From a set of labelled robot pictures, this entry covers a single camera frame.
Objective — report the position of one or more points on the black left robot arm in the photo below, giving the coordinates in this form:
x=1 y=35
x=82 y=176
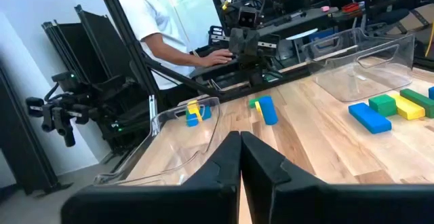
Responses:
x=252 y=68

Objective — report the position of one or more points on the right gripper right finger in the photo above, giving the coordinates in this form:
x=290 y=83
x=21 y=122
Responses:
x=288 y=203

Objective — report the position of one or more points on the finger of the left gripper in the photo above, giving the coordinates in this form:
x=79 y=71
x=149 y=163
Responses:
x=251 y=42
x=237 y=42

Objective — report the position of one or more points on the green cube block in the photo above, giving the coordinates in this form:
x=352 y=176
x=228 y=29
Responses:
x=383 y=105

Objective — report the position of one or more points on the black desk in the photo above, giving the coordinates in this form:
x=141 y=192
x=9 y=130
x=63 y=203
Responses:
x=315 y=17

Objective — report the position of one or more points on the black folded panels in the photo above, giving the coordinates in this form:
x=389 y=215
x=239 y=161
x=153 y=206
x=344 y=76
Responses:
x=98 y=44

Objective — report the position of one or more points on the white round lid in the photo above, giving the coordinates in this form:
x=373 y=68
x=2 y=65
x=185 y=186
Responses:
x=301 y=34

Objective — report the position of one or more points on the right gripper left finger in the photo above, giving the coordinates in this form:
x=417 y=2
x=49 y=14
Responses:
x=203 y=203

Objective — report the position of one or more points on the blue cylinder block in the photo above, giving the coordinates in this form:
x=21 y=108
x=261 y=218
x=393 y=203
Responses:
x=269 y=112

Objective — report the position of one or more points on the blue rectangular block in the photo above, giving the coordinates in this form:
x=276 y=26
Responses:
x=369 y=118

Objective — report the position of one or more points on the cardboard box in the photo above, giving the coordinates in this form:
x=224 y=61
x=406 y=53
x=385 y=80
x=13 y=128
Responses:
x=412 y=18

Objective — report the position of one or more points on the whiteboard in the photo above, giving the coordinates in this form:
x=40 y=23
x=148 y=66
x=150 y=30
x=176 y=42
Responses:
x=196 y=17

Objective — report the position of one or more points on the black partition panel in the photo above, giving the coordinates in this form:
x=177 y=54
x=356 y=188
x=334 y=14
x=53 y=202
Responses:
x=20 y=132

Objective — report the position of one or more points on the blue storage box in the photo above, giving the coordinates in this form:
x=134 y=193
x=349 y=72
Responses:
x=322 y=34

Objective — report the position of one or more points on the person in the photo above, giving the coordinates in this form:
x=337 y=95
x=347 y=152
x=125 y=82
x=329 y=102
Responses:
x=149 y=17

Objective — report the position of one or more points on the red tape roll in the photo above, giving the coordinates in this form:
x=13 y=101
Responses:
x=351 y=7

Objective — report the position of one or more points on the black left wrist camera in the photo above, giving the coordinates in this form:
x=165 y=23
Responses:
x=247 y=17

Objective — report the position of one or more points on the clear plastic bin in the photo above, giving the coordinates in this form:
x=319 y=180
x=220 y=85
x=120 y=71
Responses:
x=176 y=149
x=366 y=78

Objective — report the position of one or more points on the small blue block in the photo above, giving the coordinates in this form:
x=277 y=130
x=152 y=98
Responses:
x=207 y=112
x=191 y=120
x=431 y=93

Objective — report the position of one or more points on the pink eraser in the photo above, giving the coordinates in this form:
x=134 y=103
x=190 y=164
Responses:
x=325 y=9

